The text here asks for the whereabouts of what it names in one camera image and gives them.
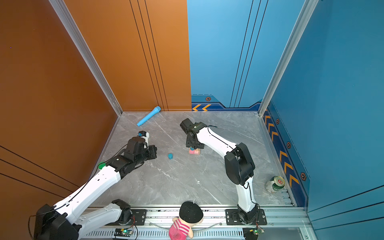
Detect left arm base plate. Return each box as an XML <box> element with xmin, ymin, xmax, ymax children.
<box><xmin>119</xmin><ymin>209</ymin><xmax>147</xmax><ymax>227</ymax></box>

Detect aluminium front rail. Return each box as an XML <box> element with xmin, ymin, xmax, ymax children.
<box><xmin>53</xmin><ymin>205</ymin><xmax>319</xmax><ymax>240</ymax></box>

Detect blue toy microphone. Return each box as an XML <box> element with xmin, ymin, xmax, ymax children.
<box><xmin>137</xmin><ymin>106</ymin><xmax>162</xmax><ymax>127</ymax></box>

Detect dark pink wood block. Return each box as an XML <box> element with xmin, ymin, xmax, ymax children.
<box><xmin>189</xmin><ymin>148</ymin><xmax>201</xmax><ymax>155</ymax></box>

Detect right small circuit board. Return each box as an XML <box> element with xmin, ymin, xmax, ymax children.
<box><xmin>250</xmin><ymin>229</ymin><xmax>265</xmax><ymax>236</ymax></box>

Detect green beverage can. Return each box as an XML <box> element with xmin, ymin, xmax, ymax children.
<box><xmin>265</xmin><ymin>176</ymin><xmax>285</xmax><ymax>194</ymax></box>

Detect green circuit board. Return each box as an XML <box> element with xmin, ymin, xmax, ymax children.
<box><xmin>114</xmin><ymin>229</ymin><xmax>134</xmax><ymax>238</ymax></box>

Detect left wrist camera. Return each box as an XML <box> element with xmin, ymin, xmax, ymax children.
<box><xmin>138</xmin><ymin>131</ymin><xmax>150</xmax><ymax>145</ymax></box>

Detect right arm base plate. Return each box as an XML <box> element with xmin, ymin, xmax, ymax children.
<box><xmin>225</xmin><ymin>209</ymin><xmax>268</xmax><ymax>226</ymax></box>

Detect doll with black hat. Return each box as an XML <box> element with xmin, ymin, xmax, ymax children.
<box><xmin>169</xmin><ymin>201</ymin><xmax>204</xmax><ymax>240</ymax></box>

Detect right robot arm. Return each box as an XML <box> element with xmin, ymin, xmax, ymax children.
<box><xmin>180</xmin><ymin>118</ymin><xmax>260</xmax><ymax>225</ymax></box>

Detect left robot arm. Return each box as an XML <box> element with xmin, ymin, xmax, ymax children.
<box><xmin>29</xmin><ymin>131</ymin><xmax>157</xmax><ymax>240</ymax></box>

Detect green cap white bottle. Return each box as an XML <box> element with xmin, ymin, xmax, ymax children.
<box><xmin>98</xmin><ymin>163</ymin><xmax>106</xmax><ymax>170</ymax></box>

